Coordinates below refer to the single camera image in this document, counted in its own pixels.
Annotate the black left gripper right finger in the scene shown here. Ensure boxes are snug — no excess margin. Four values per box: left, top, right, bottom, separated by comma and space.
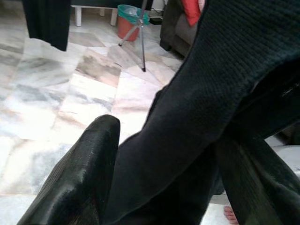
215, 135, 300, 225

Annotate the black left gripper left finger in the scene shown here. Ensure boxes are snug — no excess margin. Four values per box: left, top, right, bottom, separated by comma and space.
17, 115, 121, 225

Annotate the black T-shirt green logo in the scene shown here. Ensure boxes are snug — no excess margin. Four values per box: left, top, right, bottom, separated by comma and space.
100, 0, 300, 225
22, 0, 72, 52

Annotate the silver metal clothes rack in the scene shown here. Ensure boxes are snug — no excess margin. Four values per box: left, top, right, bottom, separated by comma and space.
118, 0, 154, 72

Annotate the red bin teal bag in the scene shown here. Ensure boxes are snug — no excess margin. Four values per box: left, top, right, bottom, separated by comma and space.
117, 4, 150, 42

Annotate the dark grey sofa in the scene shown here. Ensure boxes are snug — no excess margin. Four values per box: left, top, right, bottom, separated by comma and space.
160, 0, 204, 57

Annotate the red cushion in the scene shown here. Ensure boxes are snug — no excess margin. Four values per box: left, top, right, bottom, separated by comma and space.
181, 0, 205, 26

